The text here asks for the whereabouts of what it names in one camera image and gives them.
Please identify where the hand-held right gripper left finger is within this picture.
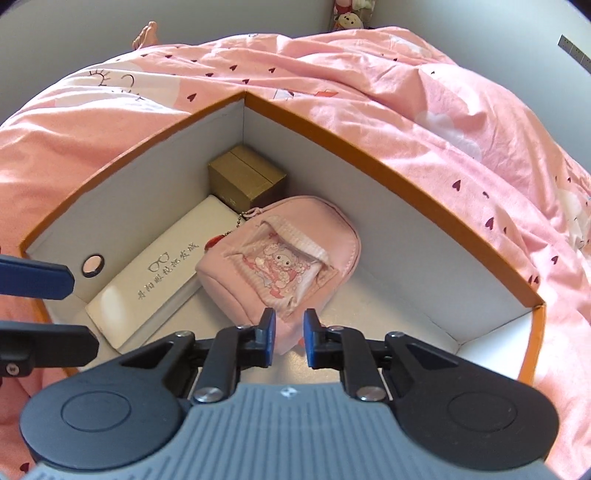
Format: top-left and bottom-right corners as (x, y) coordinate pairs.
(117, 307), (277, 404)

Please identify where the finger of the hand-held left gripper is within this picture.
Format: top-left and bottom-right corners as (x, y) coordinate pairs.
(0, 322), (100, 377)
(0, 256), (75, 301)

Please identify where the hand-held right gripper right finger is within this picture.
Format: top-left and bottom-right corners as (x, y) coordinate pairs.
(302, 308), (467, 402)

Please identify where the pink pouch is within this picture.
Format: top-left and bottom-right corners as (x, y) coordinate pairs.
(195, 195), (362, 356)

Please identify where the white eyeglass case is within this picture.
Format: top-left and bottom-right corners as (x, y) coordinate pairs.
(84, 195), (232, 349)

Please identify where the small brown box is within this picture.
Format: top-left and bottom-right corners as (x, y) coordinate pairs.
(208, 145), (288, 210)

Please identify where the orange cardboard box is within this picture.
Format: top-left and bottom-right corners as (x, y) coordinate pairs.
(18, 90), (547, 388)

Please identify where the pink printed blanket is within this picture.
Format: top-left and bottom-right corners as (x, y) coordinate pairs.
(0, 25), (591, 480)

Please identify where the column of plush toys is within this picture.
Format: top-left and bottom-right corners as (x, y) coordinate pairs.
(330, 0), (377, 31)

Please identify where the grey wall switch panel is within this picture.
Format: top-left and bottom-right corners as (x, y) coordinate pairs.
(558, 34), (591, 70)

